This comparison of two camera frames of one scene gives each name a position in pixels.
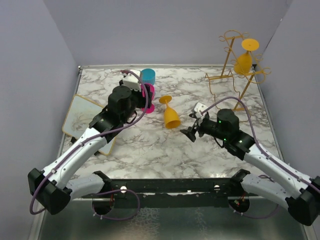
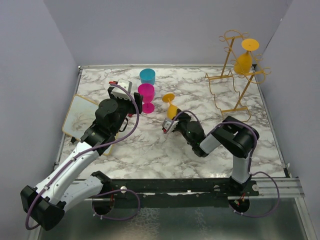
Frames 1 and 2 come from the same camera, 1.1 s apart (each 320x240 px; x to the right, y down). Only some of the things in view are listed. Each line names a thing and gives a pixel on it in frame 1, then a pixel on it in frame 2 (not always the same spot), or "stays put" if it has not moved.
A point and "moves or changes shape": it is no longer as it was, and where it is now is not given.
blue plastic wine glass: x=148 y=76 stays put
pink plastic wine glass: x=151 y=109 stays put
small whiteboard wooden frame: x=81 y=113 stays put
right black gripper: x=190 y=131 -> x=182 y=117
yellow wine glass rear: x=243 y=64 stays put
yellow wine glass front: x=172 y=120 moves or changes shape
